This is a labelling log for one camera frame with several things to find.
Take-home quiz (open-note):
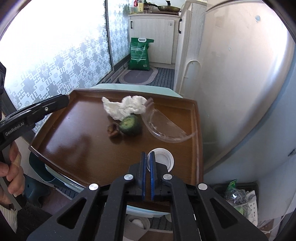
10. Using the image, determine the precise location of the dark teal trash bin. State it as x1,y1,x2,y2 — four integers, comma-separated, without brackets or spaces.
24,152,80,208

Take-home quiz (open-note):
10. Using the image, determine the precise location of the white corner kitchen cabinet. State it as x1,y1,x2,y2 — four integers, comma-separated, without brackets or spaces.
174,1,207,94

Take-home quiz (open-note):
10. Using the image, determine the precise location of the white lower kitchen cabinet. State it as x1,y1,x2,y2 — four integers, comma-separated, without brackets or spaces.
128,14,180,65

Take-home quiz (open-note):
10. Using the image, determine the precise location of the person's left hand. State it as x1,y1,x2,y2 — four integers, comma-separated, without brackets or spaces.
1,142,25,197

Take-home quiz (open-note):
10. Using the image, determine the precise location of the white plastic bottle cap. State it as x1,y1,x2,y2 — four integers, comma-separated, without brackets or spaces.
147,148,174,172

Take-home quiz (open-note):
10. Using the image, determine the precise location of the broken clear plastic container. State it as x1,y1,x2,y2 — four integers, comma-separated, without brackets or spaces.
141,98,196,143

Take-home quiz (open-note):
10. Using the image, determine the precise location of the green cucumber end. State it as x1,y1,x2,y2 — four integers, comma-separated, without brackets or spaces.
119,114,142,136

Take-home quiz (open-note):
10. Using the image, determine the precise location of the brown dried fruit pit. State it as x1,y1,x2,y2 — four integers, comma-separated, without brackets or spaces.
107,123,121,138

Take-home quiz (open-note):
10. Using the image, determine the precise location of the brown wooden tray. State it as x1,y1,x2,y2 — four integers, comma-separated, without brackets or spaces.
29,89,203,187

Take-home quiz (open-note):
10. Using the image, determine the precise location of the crumpled white tissue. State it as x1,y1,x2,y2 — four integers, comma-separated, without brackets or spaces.
101,95,147,121

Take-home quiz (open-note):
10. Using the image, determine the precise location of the light blue plastic stool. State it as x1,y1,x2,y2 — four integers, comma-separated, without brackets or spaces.
45,83,182,218

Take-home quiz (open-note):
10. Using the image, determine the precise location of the patterned frosted sliding door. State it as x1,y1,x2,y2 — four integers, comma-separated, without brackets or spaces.
1,1,130,109

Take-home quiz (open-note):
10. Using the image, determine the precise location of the black crate with bags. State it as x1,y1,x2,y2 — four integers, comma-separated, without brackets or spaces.
211,179,259,226

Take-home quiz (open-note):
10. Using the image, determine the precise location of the striped dark floor runner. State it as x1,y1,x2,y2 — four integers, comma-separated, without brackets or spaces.
149,67,175,90

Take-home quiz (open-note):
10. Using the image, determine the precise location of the grey oval floor mat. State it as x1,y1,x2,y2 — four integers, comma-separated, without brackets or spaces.
118,67,158,85

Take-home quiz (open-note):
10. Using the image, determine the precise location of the white refrigerator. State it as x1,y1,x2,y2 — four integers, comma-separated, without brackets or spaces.
180,0,296,223

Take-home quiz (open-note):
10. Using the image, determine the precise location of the green rice bag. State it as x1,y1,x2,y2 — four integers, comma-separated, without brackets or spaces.
128,37,154,71

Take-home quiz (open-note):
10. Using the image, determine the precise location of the frying pan on counter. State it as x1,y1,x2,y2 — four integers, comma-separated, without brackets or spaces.
144,3,181,13

